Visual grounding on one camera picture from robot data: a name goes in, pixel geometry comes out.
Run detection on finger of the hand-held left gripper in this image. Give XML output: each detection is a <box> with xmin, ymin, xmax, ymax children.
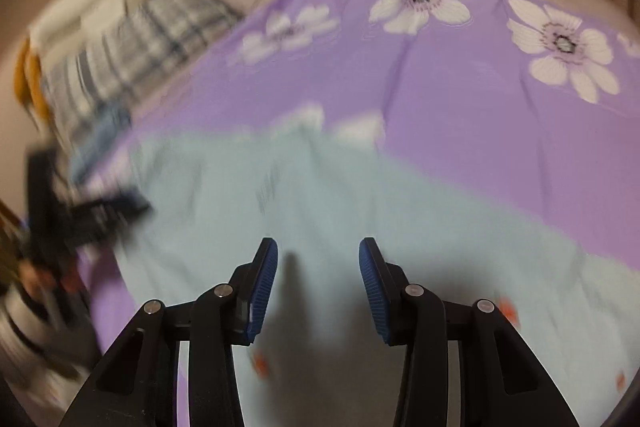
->
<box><xmin>70</xmin><ymin>191</ymin><xmax>152</xmax><ymax>250</ymax></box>

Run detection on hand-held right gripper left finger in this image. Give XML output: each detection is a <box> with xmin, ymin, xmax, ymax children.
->
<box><xmin>60</xmin><ymin>237</ymin><xmax>279</xmax><ymax>427</ymax></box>

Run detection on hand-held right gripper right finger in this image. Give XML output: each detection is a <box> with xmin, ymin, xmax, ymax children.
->
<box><xmin>358</xmin><ymin>237</ymin><xmax>583</xmax><ymax>427</ymax></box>

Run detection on light blue pants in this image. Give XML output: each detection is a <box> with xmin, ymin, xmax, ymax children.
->
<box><xmin>117</xmin><ymin>127</ymin><xmax>632</xmax><ymax>427</ymax></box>

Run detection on person's left forearm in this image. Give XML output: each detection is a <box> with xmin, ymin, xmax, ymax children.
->
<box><xmin>0</xmin><ymin>289</ymin><xmax>101</xmax><ymax>390</ymax></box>

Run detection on blue cloth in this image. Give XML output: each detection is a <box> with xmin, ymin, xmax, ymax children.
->
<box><xmin>70</xmin><ymin>102</ymin><xmax>135</xmax><ymax>180</ymax></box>

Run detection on plaid pillow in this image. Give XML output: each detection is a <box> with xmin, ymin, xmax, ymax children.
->
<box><xmin>40</xmin><ymin>0</ymin><xmax>242</xmax><ymax>148</ymax></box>

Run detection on purple floral bed sheet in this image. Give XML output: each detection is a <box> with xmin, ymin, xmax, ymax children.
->
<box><xmin>75</xmin><ymin>0</ymin><xmax>640</xmax><ymax>427</ymax></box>

